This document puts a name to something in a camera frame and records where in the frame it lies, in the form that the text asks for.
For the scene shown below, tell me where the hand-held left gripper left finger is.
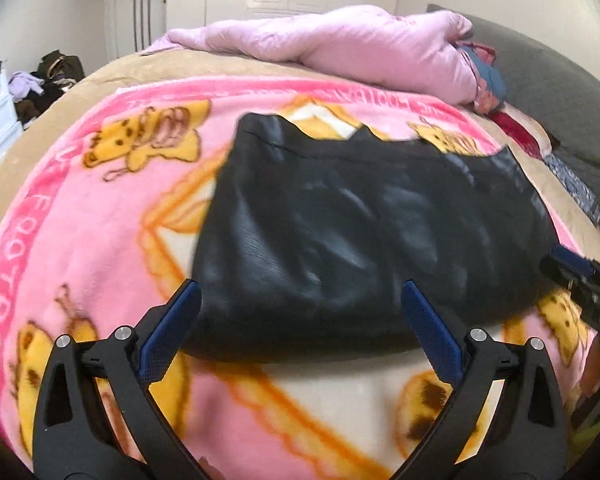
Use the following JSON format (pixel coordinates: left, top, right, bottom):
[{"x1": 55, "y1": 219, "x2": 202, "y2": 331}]
[{"x1": 30, "y1": 279, "x2": 216, "y2": 480}]

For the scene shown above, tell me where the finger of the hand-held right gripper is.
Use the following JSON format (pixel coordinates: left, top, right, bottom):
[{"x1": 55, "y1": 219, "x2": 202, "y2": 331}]
[{"x1": 539, "y1": 245, "x2": 600, "y2": 306}]

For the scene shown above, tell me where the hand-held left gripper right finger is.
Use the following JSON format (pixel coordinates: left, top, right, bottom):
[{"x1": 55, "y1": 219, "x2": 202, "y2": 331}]
[{"x1": 385, "y1": 280, "x2": 566, "y2": 480}]

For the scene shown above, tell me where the blue patterned cloth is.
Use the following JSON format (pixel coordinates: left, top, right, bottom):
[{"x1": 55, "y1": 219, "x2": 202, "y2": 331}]
[{"x1": 545, "y1": 152, "x2": 600, "y2": 221}]

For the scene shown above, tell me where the red cloth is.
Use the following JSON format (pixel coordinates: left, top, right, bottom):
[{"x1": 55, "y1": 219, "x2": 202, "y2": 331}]
[{"x1": 490, "y1": 110, "x2": 551, "y2": 161}]

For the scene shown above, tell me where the black leather jacket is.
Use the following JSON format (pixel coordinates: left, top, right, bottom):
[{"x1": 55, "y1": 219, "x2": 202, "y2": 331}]
[{"x1": 187, "y1": 112, "x2": 561, "y2": 363}]

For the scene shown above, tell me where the brown bag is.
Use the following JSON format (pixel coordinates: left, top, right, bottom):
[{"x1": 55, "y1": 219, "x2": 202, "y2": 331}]
[{"x1": 35, "y1": 51, "x2": 86, "y2": 81}]

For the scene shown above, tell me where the pink printed blanket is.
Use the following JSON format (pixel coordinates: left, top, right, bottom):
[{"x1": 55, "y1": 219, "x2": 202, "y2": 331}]
[{"x1": 0, "y1": 77, "x2": 600, "y2": 480}]

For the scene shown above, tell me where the grey quilted headboard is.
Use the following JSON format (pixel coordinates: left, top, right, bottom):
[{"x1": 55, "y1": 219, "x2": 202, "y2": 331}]
[{"x1": 427, "y1": 4, "x2": 600, "y2": 261}]

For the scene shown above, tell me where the pink quilt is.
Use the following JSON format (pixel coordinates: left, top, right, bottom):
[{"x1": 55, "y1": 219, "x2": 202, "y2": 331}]
[{"x1": 145, "y1": 5, "x2": 481, "y2": 106}]

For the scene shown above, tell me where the blue floral pillow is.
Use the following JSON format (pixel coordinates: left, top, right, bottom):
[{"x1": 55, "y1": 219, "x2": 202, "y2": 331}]
[{"x1": 457, "y1": 40, "x2": 508, "y2": 111}]

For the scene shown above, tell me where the purple cloth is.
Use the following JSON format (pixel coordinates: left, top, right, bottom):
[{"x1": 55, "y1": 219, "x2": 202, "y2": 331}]
[{"x1": 9, "y1": 71, "x2": 46, "y2": 98}]

